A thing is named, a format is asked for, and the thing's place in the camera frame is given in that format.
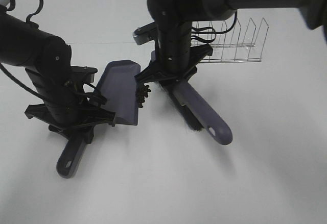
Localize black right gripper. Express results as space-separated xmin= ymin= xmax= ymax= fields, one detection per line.
xmin=135 ymin=21 xmax=213 ymax=83

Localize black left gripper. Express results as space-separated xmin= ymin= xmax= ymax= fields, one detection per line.
xmin=25 ymin=66 xmax=116 ymax=138

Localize pile of coffee beans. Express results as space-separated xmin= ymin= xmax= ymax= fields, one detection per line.
xmin=135 ymin=84 xmax=151 ymax=108

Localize purple plastic dustpan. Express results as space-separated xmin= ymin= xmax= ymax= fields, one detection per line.
xmin=56 ymin=60 xmax=141 ymax=178

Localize purple hand brush black bristles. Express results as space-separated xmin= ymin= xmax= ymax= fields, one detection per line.
xmin=159 ymin=68 xmax=233 ymax=145

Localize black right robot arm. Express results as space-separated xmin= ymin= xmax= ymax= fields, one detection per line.
xmin=134 ymin=0 xmax=326 ymax=84

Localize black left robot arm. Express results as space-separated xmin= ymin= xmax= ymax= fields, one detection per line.
xmin=1 ymin=6 xmax=116 ymax=138

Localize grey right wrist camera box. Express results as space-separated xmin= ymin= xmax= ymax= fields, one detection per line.
xmin=132 ymin=22 xmax=158 ymax=45

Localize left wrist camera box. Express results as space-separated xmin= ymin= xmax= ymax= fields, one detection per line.
xmin=72 ymin=66 xmax=98 ymax=84

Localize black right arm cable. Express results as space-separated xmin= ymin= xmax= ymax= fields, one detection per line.
xmin=190 ymin=9 xmax=238 ymax=46

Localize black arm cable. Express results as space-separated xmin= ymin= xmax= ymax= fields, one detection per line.
xmin=190 ymin=9 xmax=238 ymax=46
xmin=0 ymin=0 xmax=108 ymax=105

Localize metal wire dish rack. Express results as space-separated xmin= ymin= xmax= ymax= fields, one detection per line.
xmin=192 ymin=17 xmax=269 ymax=63

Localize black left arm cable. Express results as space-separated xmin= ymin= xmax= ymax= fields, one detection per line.
xmin=0 ymin=0 xmax=108 ymax=105

